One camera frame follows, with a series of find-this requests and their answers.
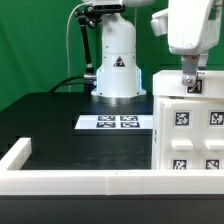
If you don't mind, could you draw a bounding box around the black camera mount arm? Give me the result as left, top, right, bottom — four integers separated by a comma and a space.
74, 10, 98, 75

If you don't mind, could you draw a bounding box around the small white cabinet top block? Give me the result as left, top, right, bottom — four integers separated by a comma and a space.
153, 70, 224, 99

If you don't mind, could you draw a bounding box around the white U-shaped obstacle frame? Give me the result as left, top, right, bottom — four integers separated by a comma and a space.
0, 138, 224, 195

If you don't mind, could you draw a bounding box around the white cabinet door panel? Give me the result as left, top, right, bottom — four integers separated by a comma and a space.
160, 100, 200, 170
200, 101, 224, 170

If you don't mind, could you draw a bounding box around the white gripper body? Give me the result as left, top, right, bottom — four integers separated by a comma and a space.
168, 0, 222, 55

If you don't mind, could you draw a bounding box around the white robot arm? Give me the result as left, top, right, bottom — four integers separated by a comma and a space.
82, 0, 223, 104

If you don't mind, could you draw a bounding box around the black camera on mount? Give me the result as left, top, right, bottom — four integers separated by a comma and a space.
85, 4, 126, 14

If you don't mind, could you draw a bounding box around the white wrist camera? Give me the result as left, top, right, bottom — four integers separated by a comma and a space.
151, 9, 168, 37

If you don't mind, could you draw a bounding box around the black cable bundle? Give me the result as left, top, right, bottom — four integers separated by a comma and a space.
48, 75, 98, 94

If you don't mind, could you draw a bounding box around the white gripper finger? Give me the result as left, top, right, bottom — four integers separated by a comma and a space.
181, 53, 208, 87

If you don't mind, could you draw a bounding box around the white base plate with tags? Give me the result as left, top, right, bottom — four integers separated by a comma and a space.
75, 115, 153, 130

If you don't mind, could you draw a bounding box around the white cable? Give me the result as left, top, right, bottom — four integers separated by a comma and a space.
65, 2, 88, 94

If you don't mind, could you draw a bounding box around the white cabinet body box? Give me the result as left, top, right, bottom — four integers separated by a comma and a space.
152, 97, 224, 170

